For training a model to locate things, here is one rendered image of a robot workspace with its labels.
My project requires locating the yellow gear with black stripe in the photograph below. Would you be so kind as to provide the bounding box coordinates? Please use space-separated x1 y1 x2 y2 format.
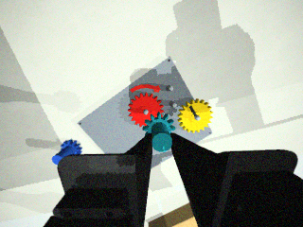
177 98 214 133

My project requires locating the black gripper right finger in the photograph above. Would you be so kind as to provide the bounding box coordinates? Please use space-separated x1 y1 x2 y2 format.
170 132 298 227

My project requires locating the grey flat board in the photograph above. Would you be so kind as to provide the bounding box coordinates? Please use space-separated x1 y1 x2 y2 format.
78 56 213 169

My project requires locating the teal gear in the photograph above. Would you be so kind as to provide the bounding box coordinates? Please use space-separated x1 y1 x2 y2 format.
142 112 176 152

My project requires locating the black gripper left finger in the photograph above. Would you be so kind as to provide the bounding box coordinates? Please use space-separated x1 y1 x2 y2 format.
57 133 152 227

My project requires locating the blue gear with shaft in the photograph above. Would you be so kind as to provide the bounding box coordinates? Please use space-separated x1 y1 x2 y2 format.
52 139 82 165

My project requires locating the red gear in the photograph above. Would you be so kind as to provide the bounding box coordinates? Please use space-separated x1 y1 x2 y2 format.
128 92 164 127

